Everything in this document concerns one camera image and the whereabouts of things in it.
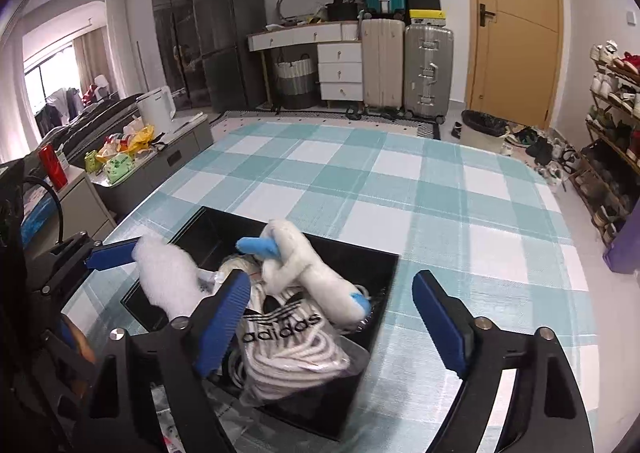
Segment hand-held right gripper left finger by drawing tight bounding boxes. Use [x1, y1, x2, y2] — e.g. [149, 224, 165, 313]
[87, 269, 252, 453]

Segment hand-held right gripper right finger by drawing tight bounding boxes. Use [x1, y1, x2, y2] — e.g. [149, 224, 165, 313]
[412, 269, 593, 453]

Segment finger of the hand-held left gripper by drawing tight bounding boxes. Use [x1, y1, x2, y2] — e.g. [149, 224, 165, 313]
[47, 233, 137, 284]
[236, 236, 282, 260]

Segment black cardboard box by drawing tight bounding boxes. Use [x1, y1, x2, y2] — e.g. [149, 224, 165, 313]
[120, 206, 401, 441]

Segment cream cord coil bag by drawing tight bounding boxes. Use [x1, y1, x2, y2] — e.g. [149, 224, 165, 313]
[261, 219, 373, 330]

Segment printed white shoelace bag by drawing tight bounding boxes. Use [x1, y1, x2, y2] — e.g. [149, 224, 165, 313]
[235, 283, 371, 409]

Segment clear plastic bag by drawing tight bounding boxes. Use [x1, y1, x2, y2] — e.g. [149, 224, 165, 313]
[150, 380, 251, 453]

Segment grey side cabinet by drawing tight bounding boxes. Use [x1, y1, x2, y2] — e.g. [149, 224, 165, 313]
[20, 166, 118, 254]

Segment green tissue pack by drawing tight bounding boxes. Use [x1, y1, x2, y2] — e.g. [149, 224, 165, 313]
[107, 156, 133, 184]

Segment grey low cabinet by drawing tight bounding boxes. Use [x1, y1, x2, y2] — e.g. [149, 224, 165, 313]
[100, 113, 215, 219]

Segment red can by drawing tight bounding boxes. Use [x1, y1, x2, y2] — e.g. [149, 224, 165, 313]
[39, 143, 68, 191]

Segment yellow plastic bag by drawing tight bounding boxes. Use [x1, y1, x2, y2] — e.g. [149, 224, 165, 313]
[97, 126, 156, 159]

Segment black sofa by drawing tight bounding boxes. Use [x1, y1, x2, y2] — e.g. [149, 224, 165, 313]
[50, 93, 151, 159]

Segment striped rug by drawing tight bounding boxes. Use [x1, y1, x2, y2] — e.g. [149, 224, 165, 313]
[210, 108, 443, 139]

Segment teal checked tablecloth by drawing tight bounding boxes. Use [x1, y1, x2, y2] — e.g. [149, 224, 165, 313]
[60, 120, 591, 453]

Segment white appliance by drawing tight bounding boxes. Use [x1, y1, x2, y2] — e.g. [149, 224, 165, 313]
[136, 88, 177, 134]

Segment grey white laundry basket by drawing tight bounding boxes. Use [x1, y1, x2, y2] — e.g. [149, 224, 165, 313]
[272, 50, 317, 109]

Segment beige curtain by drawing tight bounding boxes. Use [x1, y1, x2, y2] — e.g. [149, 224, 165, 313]
[72, 28, 118, 99]

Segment white desk with drawers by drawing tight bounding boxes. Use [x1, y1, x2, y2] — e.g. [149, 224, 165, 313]
[247, 22, 365, 104]

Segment purple bag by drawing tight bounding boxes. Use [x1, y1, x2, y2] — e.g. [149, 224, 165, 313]
[602, 218, 640, 274]

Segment trash bin with black liner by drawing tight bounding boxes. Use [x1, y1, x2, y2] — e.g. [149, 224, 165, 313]
[460, 109, 508, 154]

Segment scattered dark shoes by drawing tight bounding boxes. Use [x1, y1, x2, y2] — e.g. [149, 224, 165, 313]
[500, 126, 581, 189]

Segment grey fridge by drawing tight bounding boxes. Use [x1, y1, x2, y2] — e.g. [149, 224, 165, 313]
[192, 0, 268, 111]

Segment wooden shoe rack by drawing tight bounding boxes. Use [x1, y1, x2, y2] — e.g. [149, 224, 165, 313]
[570, 40, 640, 246]

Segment beige suitcase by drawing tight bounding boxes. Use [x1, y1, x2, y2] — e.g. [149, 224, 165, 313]
[361, 18, 406, 114]

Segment silver suitcase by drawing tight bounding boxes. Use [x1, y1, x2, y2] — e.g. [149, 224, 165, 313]
[403, 23, 455, 124]

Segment dark glass wardrobe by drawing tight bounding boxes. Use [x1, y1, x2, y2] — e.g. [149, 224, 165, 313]
[150, 0, 206, 109]

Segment black paper bag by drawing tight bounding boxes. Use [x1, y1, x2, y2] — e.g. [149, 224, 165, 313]
[327, 0, 361, 23]

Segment black yellow shoe box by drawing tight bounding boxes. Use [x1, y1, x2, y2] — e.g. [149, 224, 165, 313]
[407, 9, 446, 25]

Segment group of assorted shoes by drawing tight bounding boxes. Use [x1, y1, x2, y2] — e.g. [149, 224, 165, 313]
[587, 39, 640, 234]

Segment wooden door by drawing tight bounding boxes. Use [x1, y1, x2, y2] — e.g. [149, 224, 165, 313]
[464, 0, 566, 126]

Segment black cable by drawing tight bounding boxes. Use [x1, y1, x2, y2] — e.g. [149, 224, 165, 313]
[22, 177, 66, 245]

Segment oval white frame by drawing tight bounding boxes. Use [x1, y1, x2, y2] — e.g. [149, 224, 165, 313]
[276, 0, 333, 24]

